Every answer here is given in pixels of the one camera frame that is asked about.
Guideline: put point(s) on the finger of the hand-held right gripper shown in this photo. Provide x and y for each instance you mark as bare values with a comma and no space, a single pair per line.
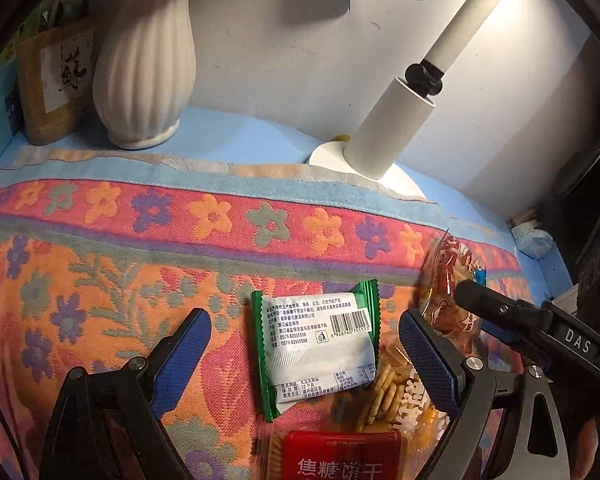
490,305

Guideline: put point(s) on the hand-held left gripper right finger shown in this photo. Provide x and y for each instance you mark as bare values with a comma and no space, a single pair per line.
425,355

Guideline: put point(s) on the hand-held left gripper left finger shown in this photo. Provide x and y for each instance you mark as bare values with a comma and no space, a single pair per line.
189,341

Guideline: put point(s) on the orange snack packet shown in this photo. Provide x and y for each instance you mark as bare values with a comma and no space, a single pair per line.
447,280

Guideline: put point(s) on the green white snack packet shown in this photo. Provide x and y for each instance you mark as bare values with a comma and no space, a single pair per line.
315,345

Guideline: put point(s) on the clear packet of round crackers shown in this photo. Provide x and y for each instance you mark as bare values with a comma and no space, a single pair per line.
385,395

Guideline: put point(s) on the crumpled blue paper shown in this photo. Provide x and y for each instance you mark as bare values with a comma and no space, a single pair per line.
531,242

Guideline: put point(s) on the floral woven cloth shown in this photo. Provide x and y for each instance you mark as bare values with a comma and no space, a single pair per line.
130,260

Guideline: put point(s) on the red label biscuit packet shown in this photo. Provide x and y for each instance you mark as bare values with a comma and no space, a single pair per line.
340,455

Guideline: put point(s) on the white desk lamp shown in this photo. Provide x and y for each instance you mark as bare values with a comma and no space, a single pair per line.
395,115

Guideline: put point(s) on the white ribbed vase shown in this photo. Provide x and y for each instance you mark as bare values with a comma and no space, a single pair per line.
145,60

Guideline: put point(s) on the brown box with calligraphy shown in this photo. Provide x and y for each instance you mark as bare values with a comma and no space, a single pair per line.
55,80

